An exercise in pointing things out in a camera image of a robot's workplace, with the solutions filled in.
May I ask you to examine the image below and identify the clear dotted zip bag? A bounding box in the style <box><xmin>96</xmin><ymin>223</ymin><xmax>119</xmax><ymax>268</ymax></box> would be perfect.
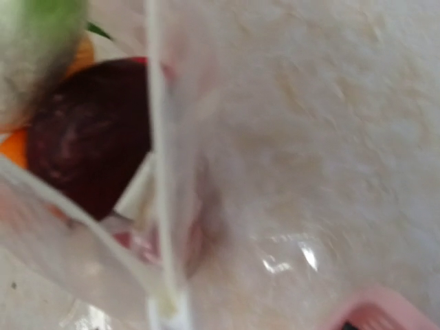
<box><xmin>0</xmin><ymin>0</ymin><xmax>379</xmax><ymax>330</ymax></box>

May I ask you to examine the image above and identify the dark purple fruit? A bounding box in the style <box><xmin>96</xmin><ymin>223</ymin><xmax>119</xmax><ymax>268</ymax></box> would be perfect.
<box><xmin>25</xmin><ymin>58</ymin><xmax>151</xmax><ymax>221</ymax></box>

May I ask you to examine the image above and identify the orange fruit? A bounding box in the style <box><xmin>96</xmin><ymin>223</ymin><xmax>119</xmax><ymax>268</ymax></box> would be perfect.
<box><xmin>1</xmin><ymin>34</ymin><xmax>95</xmax><ymax>169</ymax></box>

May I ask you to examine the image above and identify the pink perforated plastic basket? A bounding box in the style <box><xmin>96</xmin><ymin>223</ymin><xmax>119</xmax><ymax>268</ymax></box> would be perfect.
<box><xmin>320</xmin><ymin>286</ymin><xmax>439</xmax><ymax>330</ymax></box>

